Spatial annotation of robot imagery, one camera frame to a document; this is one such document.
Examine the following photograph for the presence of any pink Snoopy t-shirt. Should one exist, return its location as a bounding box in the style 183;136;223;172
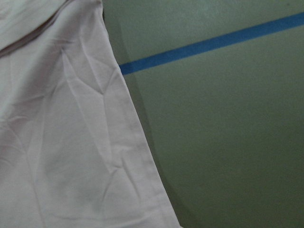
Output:
0;0;180;228

